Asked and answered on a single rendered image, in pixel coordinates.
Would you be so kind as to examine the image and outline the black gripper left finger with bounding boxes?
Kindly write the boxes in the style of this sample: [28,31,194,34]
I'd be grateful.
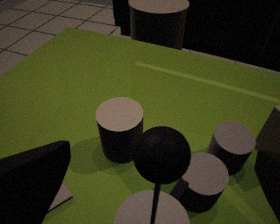
[0,140,70,224]

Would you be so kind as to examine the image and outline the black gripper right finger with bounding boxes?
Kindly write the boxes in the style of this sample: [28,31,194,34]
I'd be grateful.
[255,150,280,224]

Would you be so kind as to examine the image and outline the dark cylinder with pinkish-grey top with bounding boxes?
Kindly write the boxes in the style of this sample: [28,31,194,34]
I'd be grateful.
[95,97,143,164]

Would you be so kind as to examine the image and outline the tan rectangular block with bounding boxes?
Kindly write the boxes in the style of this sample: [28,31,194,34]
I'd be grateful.
[255,104,280,154]

